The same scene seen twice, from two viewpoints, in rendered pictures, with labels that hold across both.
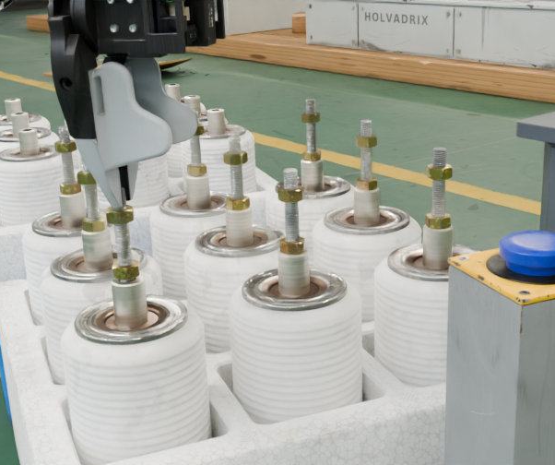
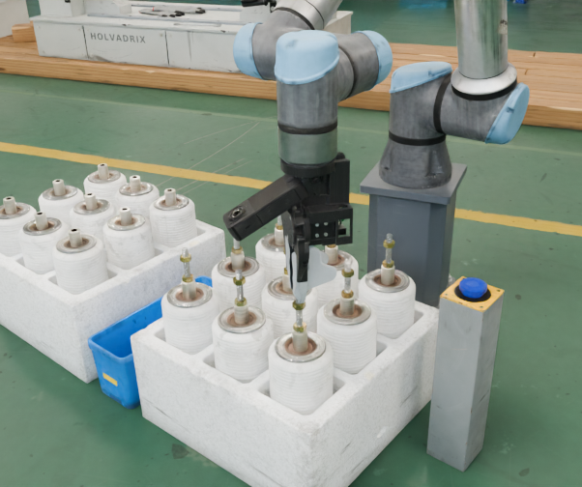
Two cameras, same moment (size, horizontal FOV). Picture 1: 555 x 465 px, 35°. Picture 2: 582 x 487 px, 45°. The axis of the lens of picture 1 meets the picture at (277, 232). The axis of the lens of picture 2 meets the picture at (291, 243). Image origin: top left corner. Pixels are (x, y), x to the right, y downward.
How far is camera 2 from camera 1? 0.67 m
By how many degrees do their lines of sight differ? 28
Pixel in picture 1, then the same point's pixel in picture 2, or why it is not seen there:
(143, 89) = not seen: hidden behind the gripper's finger
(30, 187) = (90, 266)
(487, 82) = (200, 85)
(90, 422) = (299, 396)
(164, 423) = (328, 387)
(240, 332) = (334, 337)
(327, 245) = not seen: hidden behind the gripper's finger
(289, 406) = (359, 362)
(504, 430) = (473, 354)
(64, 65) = (305, 257)
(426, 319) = (395, 308)
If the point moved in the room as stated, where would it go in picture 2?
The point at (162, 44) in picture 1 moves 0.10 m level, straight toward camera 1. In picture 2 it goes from (343, 241) to (396, 271)
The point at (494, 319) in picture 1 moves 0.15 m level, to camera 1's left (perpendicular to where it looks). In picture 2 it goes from (468, 317) to (384, 350)
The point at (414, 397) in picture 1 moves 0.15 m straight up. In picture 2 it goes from (399, 343) to (404, 264)
